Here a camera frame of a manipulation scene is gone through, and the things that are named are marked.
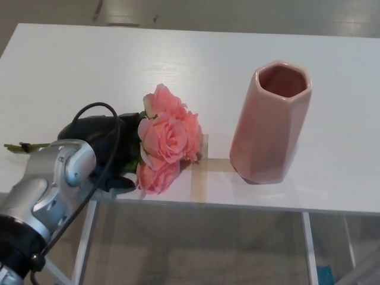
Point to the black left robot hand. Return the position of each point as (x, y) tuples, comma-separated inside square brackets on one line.
[(98, 130)]

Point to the pink rose bouquet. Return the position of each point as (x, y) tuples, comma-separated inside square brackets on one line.
[(169, 136)]

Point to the pink faceted ceramic vase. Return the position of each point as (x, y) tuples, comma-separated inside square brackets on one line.
[(267, 130)]

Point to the white table leg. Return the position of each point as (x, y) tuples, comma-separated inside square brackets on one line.
[(310, 252), (84, 243)]

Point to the long beige tape strip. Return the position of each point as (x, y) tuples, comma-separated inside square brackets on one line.
[(199, 184)]

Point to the teal floor item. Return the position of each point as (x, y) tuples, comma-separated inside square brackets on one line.
[(325, 274)]

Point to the white metal stand bracket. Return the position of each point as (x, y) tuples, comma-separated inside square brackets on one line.
[(56, 271)]

